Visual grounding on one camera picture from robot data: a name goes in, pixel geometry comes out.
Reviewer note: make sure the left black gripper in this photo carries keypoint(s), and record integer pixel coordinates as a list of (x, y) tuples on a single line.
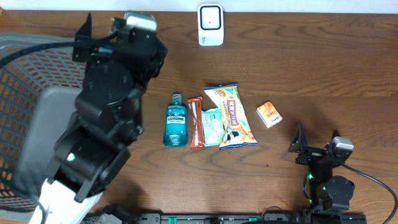
[(154, 65)]

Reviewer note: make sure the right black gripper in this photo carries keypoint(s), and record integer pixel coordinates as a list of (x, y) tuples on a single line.
[(311, 154)]

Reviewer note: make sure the orange small box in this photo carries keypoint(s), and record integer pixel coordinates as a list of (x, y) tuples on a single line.
[(268, 114)]

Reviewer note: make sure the yellow snack bag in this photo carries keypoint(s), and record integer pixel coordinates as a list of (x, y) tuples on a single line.
[(237, 131)]

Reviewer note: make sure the light blue wipes pack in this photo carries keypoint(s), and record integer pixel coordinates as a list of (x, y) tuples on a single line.
[(213, 129)]

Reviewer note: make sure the red snack bar wrapper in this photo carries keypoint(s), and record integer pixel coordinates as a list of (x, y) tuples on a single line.
[(195, 105)]

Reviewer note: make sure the teal Listerine mouthwash bottle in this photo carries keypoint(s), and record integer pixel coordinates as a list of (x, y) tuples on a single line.
[(176, 123)]

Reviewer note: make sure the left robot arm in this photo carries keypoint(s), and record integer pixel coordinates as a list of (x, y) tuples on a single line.
[(107, 119)]

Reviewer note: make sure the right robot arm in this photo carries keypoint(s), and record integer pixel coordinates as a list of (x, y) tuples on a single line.
[(329, 194)]

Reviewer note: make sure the white barcode scanner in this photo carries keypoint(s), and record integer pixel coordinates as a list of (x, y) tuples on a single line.
[(210, 25)]

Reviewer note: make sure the grey plastic shopping basket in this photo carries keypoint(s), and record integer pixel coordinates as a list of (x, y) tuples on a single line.
[(38, 94)]

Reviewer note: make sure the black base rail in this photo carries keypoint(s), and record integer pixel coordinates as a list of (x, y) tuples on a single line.
[(156, 218)]

